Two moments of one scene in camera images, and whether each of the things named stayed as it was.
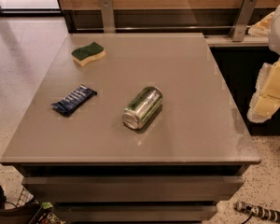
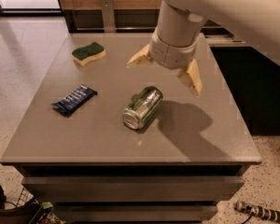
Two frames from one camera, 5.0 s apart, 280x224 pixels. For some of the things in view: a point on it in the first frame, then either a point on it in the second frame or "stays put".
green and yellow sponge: x=92 y=51 stays put
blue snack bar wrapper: x=76 y=98 stays put
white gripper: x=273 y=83 to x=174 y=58
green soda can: x=143 y=106 stays put
